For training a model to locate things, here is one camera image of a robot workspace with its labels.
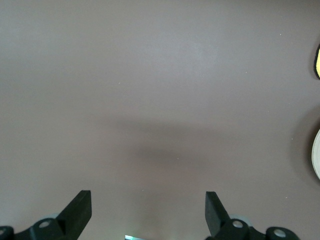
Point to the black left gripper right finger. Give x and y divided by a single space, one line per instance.
220 225

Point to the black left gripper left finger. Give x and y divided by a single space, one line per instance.
72 220

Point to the round wooden plate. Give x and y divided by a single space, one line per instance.
317 155

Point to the brown table cover sheet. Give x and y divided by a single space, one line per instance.
150 75

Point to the yellow quilted oven mitt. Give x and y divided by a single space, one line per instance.
318 62

